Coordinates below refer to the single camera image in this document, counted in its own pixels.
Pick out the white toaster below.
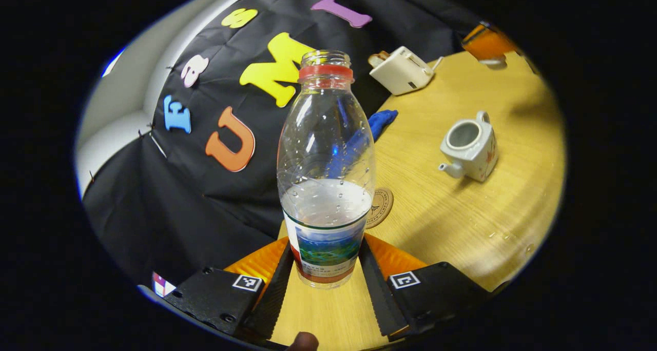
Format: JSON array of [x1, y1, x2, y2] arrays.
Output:
[[369, 46, 434, 96]]

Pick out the black backdrop cloth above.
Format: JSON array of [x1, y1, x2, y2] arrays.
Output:
[[82, 0, 483, 290]]

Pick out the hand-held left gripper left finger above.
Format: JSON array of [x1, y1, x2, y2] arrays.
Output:
[[163, 237, 294, 341]]

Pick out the clear plastic water bottle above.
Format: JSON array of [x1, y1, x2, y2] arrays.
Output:
[[277, 50, 376, 289]]

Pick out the computer monitor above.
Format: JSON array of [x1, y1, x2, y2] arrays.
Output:
[[152, 272, 177, 297]]

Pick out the round cork coaster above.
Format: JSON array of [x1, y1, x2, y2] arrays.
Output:
[[365, 187, 394, 230]]

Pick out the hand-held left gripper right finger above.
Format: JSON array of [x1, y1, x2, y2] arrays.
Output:
[[359, 233, 493, 340]]

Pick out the white ceramic teacup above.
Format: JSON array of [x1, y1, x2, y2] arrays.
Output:
[[438, 111, 497, 182]]

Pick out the blue towel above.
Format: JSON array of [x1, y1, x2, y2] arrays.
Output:
[[328, 110, 398, 180]]

